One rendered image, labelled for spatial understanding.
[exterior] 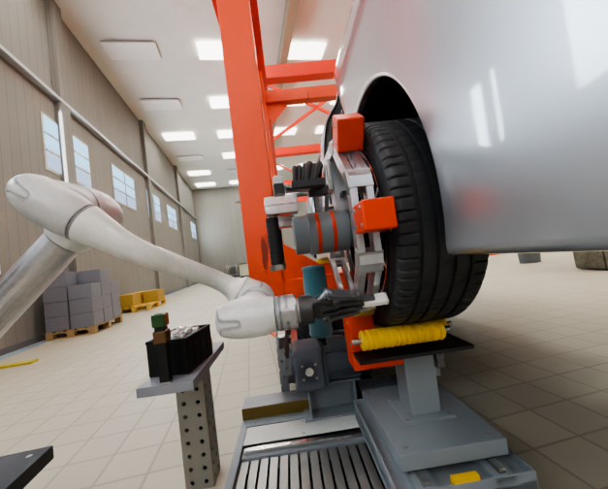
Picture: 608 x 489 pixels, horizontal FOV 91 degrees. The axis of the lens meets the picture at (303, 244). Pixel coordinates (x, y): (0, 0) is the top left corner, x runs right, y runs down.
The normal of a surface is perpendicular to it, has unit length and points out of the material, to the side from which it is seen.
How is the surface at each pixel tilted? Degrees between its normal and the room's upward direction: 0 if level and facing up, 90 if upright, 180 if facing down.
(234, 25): 90
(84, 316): 90
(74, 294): 90
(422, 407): 90
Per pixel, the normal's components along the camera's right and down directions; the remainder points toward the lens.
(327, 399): 0.05, -0.05
